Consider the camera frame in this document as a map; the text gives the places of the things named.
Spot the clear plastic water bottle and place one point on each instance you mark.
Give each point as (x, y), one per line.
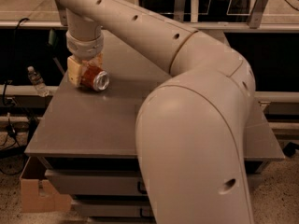
(38, 82)

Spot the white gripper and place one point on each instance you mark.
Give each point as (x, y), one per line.
(84, 48)

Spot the brown cardboard box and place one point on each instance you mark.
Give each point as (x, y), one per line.
(38, 195)

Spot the metal bracket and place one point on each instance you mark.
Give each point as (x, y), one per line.
(179, 7)
(62, 14)
(256, 15)

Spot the grey drawer cabinet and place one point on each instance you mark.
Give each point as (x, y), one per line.
(84, 130)

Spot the middle metal bracket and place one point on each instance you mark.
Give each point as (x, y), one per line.
(179, 7)

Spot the lower grey drawer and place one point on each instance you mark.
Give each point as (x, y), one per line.
(97, 208)

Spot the right metal bracket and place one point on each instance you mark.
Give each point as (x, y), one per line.
(256, 15)

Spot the red coke can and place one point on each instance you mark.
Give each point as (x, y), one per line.
(95, 78)

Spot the upper grey drawer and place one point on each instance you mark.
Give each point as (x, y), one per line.
(86, 182)

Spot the green handled tool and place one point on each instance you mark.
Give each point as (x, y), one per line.
(52, 46)

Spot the grey drawer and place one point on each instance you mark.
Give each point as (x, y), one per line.
(97, 208)
(86, 182)

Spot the left metal bracket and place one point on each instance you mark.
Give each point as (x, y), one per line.
(62, 14)

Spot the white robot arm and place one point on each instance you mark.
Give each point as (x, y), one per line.
(189, 132)

